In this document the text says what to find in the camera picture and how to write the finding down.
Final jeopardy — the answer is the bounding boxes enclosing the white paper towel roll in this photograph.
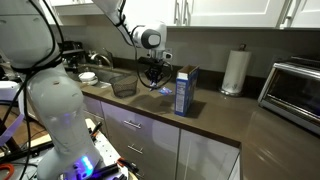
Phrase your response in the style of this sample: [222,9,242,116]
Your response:
[219,44,253,98]

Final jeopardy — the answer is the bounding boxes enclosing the silver drawer handle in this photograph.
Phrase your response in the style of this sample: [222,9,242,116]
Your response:
[127,143,144,155]
[123,119,143,130]

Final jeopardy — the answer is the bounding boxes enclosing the blue snack value pack box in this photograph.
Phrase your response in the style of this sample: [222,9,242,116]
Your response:
[174,64,200,118]

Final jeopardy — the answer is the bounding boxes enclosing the chrome kitchen faucet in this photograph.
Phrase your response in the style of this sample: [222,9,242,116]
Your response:
[89,49,114,69]

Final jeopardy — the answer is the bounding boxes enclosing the white cabinet drawer front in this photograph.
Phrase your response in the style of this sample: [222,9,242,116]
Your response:
[100,101,181,158]

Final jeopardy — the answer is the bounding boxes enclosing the black wire mesh basket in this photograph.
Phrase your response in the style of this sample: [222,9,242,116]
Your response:
[109,74,139,99]

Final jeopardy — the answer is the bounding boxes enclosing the white wall power outlet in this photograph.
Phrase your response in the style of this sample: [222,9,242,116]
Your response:
[162,48,174,62]

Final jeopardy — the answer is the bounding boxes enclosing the silver toaster oven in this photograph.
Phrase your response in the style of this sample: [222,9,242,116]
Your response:
[257,55,320,136]

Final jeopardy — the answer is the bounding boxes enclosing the white stacked bowls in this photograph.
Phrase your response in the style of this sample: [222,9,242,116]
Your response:
[78,71,100,87]

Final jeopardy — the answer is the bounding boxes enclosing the black coffee machine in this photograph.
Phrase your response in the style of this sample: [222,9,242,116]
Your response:
[60,40,85,69]

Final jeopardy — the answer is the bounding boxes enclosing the purple strap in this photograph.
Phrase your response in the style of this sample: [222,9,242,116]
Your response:
[0,113,25,148]

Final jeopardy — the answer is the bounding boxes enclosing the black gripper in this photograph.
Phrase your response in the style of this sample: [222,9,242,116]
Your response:
[145,59,167,88]

